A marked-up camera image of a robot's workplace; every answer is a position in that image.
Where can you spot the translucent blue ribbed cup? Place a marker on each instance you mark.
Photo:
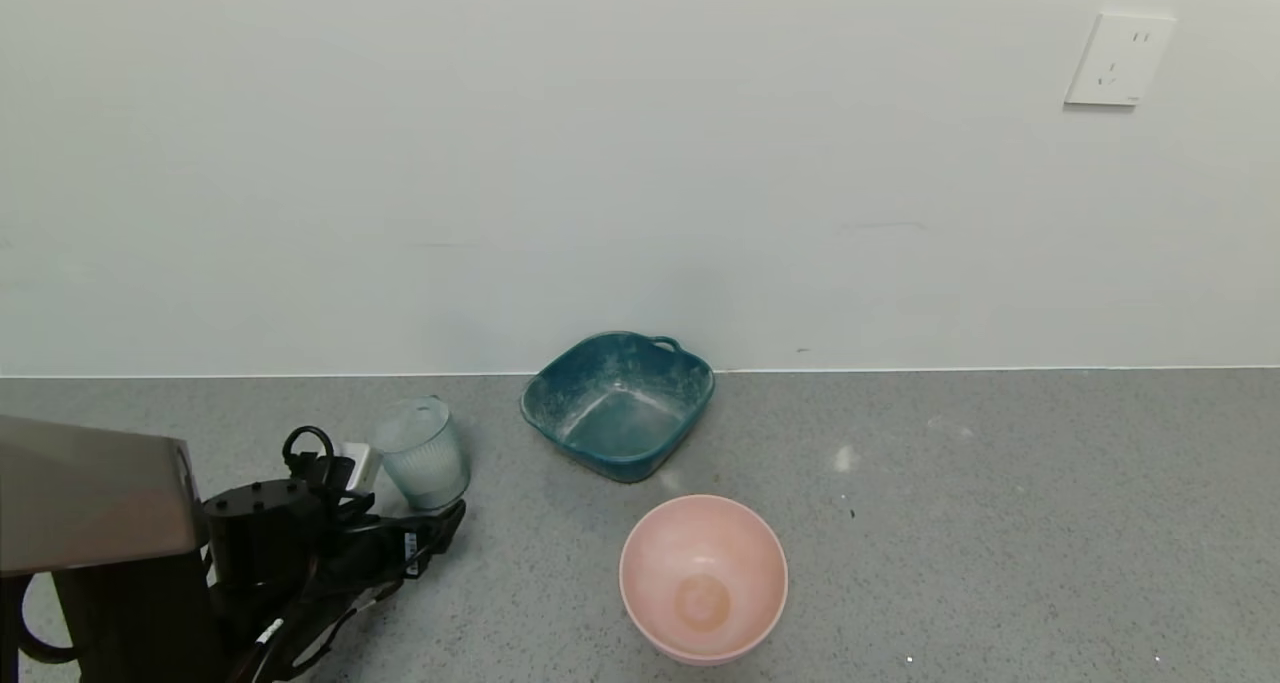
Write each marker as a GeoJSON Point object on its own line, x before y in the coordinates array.
{"type": "Point", "coordinates": [425, 458]}

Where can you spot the teal square plastic basin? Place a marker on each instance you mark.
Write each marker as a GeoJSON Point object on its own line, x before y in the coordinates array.
{"type": "Point", "coordinates": [615, 413]}

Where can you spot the pink round bowl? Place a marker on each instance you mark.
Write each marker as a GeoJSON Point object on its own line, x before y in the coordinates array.
{"type": "Point", "coordinates": [700, 583]}

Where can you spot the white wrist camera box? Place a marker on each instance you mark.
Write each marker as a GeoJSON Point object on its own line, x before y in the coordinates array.
{"type": "Point", "coordinates": [360, 468]}

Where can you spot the white wall outlet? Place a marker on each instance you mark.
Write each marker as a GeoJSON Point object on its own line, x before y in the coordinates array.
{"type": "Point", "coordinates": [1118, 58]}

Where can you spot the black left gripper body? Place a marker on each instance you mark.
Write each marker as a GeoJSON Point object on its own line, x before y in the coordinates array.
{"type": "Point", "coordinates": [418, 544]}

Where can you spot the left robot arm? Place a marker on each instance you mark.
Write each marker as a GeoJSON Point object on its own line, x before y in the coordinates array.
{"type": "Point", "coordinates": [100, 493]}

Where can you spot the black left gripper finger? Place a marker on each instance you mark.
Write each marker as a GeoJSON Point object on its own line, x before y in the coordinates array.
{"type": "Point", "coordinates": [442, 525]}

